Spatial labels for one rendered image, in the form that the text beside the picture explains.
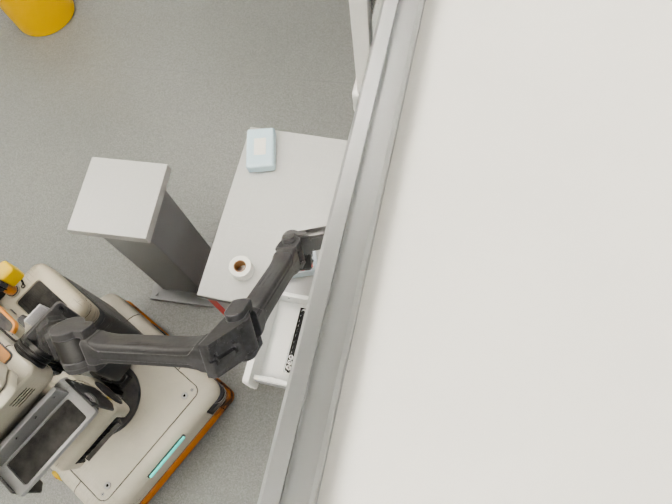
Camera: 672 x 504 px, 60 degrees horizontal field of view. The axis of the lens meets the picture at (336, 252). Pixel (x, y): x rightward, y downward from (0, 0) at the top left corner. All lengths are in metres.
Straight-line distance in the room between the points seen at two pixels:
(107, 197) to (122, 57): 1.54
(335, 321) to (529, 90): 0.29
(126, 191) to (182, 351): 1.02
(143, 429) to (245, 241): 0.85
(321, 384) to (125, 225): 1.63
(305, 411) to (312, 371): 0.03
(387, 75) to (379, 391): 0.29
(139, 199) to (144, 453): 0.92
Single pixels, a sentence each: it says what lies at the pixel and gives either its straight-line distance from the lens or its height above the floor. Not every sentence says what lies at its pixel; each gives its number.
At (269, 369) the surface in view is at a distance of 1.66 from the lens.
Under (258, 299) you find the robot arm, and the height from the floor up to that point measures 1.26.
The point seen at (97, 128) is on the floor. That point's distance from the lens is 3.31.
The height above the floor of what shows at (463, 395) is 1.97.
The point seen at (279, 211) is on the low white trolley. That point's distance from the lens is 1.90.
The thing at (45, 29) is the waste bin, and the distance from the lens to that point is 3.82.
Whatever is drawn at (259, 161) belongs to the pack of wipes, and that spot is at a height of 0.80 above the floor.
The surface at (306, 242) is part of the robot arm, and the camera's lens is 1.54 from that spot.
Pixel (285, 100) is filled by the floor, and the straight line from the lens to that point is 3.08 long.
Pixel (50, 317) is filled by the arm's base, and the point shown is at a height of 1.22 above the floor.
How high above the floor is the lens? 2.44
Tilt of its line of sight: 68 degrees down
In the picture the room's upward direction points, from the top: 14 degrees counter-clockwise
